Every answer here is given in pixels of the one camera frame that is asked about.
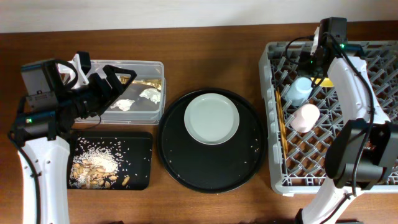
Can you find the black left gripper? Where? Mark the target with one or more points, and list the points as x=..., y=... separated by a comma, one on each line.
x=107, y=94

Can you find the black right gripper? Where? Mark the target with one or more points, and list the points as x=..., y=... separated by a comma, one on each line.
x=319, y=75

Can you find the light blue plastic cup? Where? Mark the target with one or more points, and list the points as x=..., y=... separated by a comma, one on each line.
x=299, y=91

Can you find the gold snack wrapper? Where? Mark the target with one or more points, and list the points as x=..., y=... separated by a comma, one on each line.
x=154, y=83

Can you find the wooden chopstick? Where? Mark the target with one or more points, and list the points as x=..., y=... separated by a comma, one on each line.
x=281, y=123
x=285, y=134

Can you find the pink plastic cup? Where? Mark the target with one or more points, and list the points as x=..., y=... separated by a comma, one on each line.
x=305, y=118

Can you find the nut and rice food scraps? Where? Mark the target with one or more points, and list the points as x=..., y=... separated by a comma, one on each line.
x=96, y=168

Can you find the yellow bowl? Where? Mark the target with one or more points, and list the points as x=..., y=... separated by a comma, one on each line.
x=323, y=82

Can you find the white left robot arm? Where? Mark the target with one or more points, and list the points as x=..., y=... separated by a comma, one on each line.
x=59, y=92

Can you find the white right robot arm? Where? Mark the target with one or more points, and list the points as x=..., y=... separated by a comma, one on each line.
x=363, y=153

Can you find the clear plastic waste bin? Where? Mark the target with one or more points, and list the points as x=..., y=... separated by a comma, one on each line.
x=142, y=111

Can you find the grey dishwasher rack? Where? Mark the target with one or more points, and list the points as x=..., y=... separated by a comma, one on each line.
x=303, y=172

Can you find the crumpled white tissue left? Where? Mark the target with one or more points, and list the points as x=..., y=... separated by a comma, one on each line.
x=123, y=105

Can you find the crumpled white tissue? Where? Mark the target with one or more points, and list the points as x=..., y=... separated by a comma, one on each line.
x=152, y=94
x=123, y=105

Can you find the crumpled white tissue right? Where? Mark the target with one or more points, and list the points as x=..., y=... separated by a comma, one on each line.
x=152, y=94

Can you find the black rectangular tray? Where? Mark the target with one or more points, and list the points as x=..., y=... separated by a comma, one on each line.
x=136, y=155

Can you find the light grey round plate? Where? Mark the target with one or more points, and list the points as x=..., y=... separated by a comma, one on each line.
x=211, y=119

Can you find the round black tray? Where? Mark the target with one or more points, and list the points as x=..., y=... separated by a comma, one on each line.
x=212, y=169

